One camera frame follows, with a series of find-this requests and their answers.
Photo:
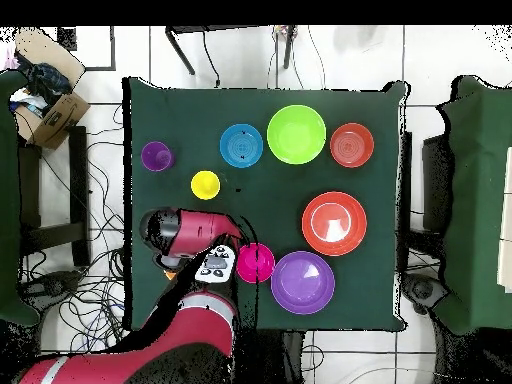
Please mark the blue bowl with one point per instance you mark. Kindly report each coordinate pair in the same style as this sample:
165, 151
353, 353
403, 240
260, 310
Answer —
241, 145

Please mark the dark green table cloth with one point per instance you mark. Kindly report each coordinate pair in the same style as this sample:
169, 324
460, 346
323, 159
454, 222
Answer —
200, 112

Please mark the black metal table frame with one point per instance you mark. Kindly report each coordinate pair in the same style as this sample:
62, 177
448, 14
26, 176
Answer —
180, 50

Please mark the wide red bowl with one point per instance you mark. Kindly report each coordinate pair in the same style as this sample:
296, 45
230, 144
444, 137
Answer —
334, 224

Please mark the black bench stand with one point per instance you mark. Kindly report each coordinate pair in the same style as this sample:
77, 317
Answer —
78, 192

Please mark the green covered table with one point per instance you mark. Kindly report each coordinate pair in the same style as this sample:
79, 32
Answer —
472, 200
10, 200

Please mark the small orange bowl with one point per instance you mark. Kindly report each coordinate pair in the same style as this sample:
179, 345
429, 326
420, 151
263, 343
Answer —
352, 144

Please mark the yellow cup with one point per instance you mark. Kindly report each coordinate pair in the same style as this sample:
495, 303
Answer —
205, 184

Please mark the purple cup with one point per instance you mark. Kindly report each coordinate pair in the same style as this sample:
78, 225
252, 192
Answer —
154, 155

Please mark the pink bowl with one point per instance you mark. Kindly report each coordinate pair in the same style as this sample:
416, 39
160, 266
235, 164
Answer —
262, 266

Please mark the purple bowl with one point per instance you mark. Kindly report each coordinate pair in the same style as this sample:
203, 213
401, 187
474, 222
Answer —
302, 282

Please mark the green bowl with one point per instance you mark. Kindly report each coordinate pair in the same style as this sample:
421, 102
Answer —
296, 134

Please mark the black chair base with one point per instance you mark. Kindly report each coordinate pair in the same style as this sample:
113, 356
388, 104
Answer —
52, 286
424, 290

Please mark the cardboard box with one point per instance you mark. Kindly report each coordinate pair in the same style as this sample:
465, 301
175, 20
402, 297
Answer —
60, 116

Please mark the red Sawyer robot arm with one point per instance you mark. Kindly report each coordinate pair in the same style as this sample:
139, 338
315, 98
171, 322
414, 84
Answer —
196, 232

